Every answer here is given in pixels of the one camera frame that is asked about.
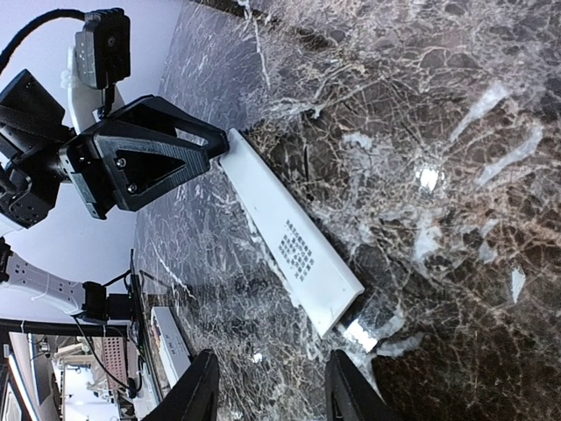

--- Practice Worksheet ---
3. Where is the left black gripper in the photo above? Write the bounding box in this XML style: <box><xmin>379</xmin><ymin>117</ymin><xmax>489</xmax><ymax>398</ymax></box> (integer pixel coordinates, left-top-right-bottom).
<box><xmin>59</xmin><ymin>95</ymin><xmax>229</xmax><ymax>219</ymax></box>

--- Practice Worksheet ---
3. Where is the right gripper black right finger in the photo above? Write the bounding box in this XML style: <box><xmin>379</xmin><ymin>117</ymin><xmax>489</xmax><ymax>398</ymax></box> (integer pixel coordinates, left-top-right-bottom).
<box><xmin>325</xmin><ymin>350</ymin><xmax>394</xmax><ymax>420</ymax></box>

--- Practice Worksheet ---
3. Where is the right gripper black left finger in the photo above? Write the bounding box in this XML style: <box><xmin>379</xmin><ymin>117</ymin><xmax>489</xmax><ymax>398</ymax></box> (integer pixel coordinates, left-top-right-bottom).
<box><xmin>144</xmin><ymin>349</ymin><xmax>219</xmax><ymax>421</ymax></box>

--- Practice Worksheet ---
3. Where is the white remote battery cover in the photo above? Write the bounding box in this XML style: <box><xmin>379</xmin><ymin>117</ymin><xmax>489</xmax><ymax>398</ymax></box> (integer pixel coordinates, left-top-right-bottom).
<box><xmin>219</xmin><ymin>129</ymin><xmax>364</xmax><ymax>337</ymax></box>

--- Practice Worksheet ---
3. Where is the white remote control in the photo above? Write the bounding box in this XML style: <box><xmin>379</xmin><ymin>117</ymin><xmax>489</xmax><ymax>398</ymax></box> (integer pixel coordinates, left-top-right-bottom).
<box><xmin>151</xmin><ymin>306</ymin><xmax>191</xmax><ymax>388</ymax></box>

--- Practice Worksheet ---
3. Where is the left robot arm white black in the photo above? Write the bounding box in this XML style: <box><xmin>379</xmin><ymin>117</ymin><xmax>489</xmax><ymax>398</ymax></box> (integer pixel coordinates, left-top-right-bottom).
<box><xmin>1</xmin><ymin>71</ymin><xmax>230</xmax><ymax>228</ymax></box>

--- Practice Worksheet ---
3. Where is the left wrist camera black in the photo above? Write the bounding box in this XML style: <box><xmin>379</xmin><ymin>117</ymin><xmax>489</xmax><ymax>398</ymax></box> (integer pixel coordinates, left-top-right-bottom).
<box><xmin>60</xmin><ymin>8</ymin><xmax>131</xmax><ymax>133</ymax></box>

